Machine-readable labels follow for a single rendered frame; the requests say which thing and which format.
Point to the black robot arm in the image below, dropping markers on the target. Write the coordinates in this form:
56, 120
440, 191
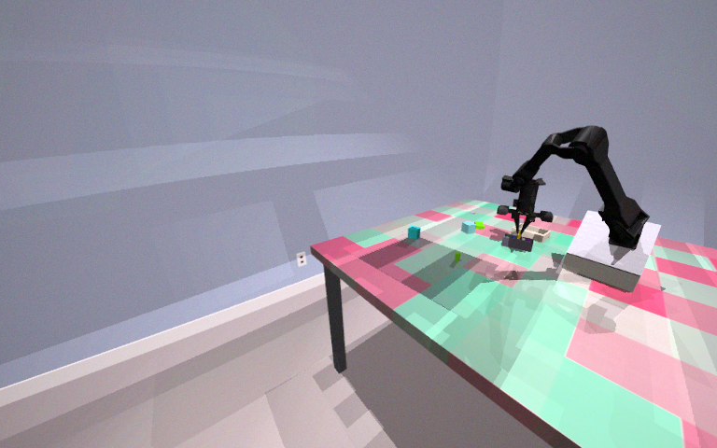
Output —
589, 147

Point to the small cyan cube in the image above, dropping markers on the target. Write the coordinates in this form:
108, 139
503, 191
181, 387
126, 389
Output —
414, 232

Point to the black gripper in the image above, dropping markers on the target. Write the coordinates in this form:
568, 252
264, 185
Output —
525, 208

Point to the light blue cube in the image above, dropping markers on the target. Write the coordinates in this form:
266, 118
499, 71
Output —
468, 227

